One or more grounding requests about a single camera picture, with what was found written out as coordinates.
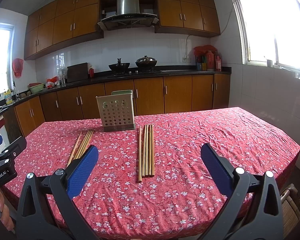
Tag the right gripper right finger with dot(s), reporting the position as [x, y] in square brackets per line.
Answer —
[252, 209]

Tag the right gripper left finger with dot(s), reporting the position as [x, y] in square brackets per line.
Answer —
[46, 209]

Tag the wooden chopstick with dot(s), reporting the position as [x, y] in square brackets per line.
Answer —
[143, 152]
[85, 143]
[149, 151]
[74, 150]
[140, 156]
[152, 151]
[146, 150]
[76, 155]

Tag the lower wooden kitchen cabinets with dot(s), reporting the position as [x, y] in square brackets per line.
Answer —
[152, 95]

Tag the person's left hand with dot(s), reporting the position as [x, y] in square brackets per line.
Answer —
[5, 214]

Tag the wooden stool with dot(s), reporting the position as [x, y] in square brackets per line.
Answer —
[290, 200]

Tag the yellow detergent bottle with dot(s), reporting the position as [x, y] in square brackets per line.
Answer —
[8, 97]

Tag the green basin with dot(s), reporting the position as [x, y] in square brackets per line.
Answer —
[36, 87]

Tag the red white packages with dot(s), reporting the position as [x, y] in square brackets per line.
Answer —
[52, 82]

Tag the red floral tablecloth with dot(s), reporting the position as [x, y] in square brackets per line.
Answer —
[181, 199]

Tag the left window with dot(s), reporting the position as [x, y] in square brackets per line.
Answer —
[6, 44]

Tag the window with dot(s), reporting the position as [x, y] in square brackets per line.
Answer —
[269, 30]
[6, 44]

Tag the dark cutting board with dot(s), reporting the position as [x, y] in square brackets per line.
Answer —
[77, 72]

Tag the small red bottle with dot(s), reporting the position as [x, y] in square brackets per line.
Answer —
[91, 71]

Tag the perforated green utensil holder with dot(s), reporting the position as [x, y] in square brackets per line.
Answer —
[117, 111]

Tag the gas stove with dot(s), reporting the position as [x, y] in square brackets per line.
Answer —
[134, 72]

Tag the white cup on sill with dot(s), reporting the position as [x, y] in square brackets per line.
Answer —
[269, 63]

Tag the red condiment bottle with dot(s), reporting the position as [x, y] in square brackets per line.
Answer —
[218, 63]

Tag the red oil bottle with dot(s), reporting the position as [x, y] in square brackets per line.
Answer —
[210, 61]

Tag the red bag on counter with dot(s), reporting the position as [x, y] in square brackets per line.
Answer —
[201, 50]

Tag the black wok with lid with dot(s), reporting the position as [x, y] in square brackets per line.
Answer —
[146, 63]

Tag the steel range hood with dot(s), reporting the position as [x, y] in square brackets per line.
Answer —
[123, 14]

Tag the right window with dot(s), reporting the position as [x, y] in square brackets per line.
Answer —
[269, 30]

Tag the red plastic bag on wall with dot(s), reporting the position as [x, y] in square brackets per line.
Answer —
[17, 66]

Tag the black wok with handle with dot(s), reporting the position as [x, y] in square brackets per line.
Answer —
[119, 67]

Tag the upper wooden wall cabinets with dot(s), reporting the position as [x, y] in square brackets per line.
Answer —
[64, 23]

